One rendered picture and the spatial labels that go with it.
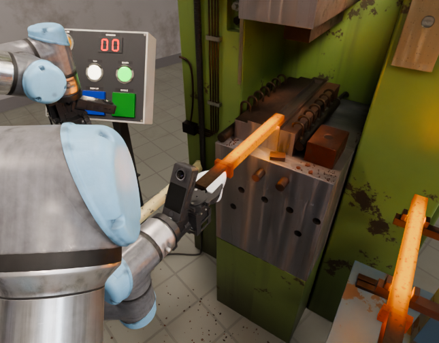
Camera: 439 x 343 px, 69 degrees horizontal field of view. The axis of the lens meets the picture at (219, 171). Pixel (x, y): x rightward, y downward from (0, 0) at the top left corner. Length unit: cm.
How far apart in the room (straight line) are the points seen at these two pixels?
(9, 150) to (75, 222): 8
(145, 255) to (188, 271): 122
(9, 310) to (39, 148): 13
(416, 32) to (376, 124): 26
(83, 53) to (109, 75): 11
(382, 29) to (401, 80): 36
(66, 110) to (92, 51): 31
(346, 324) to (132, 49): 98
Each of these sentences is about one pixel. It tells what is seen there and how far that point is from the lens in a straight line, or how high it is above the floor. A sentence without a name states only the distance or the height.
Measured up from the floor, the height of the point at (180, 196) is 104.
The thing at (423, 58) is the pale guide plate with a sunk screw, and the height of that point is 121.
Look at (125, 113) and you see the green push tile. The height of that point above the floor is 99.
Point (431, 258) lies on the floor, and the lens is 218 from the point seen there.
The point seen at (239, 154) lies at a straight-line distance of 80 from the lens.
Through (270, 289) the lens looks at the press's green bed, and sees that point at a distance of 137.
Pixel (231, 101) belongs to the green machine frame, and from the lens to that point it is 118.
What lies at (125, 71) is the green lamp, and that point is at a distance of 109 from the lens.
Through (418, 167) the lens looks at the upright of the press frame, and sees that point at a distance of 107.
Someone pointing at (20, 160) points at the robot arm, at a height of 131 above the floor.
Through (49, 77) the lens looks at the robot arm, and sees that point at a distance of 67.
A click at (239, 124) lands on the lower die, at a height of 96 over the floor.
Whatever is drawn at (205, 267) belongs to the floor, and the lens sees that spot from 180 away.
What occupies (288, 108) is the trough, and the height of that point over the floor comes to 99.
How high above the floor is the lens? 146
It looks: 38 degrees down
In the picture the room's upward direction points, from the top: straight up
